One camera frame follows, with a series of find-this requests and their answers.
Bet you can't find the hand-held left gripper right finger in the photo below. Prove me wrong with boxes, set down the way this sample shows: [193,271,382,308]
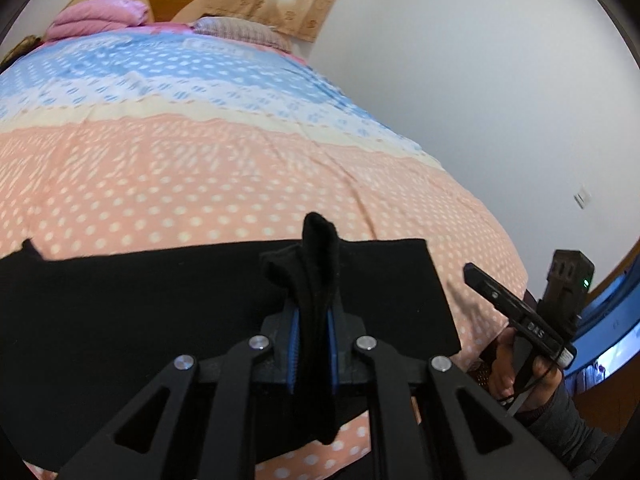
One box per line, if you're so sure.
[327,300,576,480]

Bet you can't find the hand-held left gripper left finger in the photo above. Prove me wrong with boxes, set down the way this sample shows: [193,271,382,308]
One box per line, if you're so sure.
[55,300,301,480]

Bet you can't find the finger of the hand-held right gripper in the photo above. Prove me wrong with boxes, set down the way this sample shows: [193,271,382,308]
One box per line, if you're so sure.
[463,262,526,318]

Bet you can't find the black pants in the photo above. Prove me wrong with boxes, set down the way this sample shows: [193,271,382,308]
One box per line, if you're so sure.
[0,211,463,473]

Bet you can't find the person's right forearm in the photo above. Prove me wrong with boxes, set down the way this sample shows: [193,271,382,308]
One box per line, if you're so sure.
[517,382,621,480]

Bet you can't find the person's right hand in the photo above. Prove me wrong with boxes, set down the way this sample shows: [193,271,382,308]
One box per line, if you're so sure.
[487,327,566,413]

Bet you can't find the blue curved object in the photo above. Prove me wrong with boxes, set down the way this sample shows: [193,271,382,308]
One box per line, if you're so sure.
[570,260,640,386]

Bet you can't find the bed with polka-dot sheet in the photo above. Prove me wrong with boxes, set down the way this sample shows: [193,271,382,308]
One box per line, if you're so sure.
[0,22,531,480]

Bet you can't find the striped pillow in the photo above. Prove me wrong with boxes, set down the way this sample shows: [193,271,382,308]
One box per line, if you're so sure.
[192,16,296,53]

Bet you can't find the beige and white floral curtain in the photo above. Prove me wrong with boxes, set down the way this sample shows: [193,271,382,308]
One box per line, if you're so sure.
[220,0,361,43]

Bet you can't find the pink folded blanket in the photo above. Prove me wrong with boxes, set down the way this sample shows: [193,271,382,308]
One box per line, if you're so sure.
[44,0,151,41]

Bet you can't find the brown patterned bundle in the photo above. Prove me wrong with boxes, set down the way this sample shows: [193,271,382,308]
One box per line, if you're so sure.
[0,35,43,68]

